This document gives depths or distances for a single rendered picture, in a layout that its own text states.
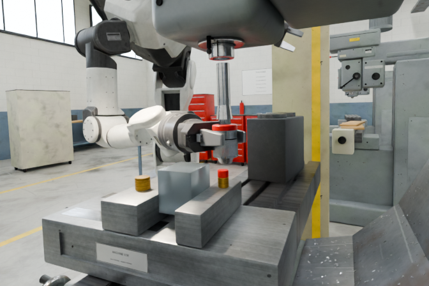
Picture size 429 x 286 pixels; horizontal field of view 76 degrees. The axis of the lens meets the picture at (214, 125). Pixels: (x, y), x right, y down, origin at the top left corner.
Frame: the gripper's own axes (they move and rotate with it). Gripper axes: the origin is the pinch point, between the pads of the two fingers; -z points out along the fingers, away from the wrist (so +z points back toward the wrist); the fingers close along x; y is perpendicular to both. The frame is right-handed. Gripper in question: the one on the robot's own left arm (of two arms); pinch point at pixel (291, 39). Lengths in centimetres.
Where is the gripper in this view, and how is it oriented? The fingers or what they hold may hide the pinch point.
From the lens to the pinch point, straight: 120.2
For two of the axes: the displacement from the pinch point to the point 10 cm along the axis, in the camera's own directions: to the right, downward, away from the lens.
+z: -8.9, -4.5, 1.0
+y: 4.6, -8.5, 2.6
